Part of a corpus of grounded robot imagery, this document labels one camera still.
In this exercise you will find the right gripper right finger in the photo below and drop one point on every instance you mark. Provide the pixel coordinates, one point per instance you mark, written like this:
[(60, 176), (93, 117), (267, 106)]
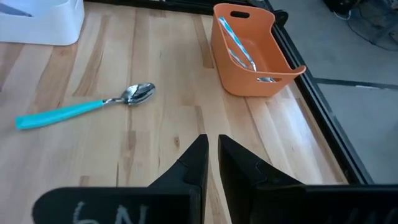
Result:
[(236, 174)]

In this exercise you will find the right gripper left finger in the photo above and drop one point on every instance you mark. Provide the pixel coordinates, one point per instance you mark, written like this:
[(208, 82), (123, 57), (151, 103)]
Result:
[(192, 168)]

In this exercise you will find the orange plastic bin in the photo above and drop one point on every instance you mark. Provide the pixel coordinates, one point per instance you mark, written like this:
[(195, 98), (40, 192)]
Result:
[(236, 77)]

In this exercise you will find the white plastic bin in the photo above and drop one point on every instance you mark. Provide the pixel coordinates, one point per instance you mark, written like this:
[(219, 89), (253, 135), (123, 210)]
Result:
[(46, 28)]

